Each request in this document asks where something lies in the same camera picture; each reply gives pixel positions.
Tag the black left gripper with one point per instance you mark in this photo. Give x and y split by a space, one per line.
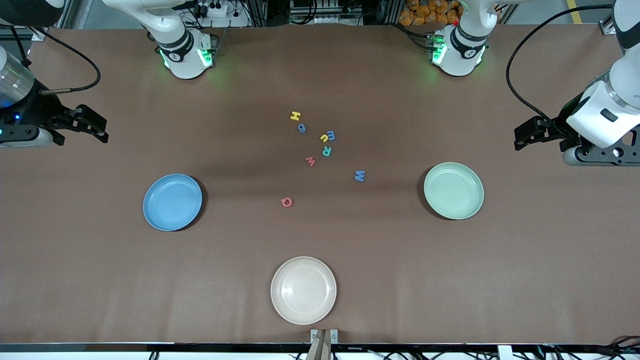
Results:
559 129

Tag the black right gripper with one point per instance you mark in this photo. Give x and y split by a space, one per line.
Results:
36 111

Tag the blue letter W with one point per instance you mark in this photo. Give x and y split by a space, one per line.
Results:
359 176

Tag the pink letter Q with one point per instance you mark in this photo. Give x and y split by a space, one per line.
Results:
283 202

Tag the red letter w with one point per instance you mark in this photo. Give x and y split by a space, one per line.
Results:
310 161

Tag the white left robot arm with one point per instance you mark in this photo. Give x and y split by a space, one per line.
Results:
462 55

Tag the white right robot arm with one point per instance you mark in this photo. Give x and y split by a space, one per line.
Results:
180 50

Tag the green plate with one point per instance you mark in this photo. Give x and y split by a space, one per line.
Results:
454 191

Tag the blue plate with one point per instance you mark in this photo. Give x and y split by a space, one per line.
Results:
172 202

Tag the brown table cover sheet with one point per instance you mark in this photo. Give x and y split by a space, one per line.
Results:
100 280

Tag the bag of orange items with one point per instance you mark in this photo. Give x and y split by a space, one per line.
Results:
425 12

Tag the white multi-socket strip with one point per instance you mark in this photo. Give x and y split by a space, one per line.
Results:
217 9

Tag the blue letter E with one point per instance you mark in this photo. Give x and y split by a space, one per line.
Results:
331 136

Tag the teal letter R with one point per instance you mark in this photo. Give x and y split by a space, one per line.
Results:
326 151

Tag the yellow letter H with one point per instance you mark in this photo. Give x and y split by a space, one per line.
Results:
295 116

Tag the white electronics box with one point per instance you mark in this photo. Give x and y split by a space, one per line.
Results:
325 19

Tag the beige plate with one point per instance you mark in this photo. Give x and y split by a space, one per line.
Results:
303 290

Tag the aluminium frame profile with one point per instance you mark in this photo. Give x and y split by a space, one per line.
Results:
607 27
39 34

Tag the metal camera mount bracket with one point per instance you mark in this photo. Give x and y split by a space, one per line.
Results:
316 334

